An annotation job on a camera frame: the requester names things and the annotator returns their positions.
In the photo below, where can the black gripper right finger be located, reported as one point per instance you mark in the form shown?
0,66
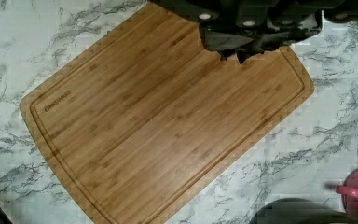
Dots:
271,39

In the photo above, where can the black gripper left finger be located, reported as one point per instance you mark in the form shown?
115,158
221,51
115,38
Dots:
228,39

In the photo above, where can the bamboo cutting board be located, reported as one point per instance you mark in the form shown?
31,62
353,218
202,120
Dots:
144,119

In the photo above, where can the dark round pan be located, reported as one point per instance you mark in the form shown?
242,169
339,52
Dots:
299,211

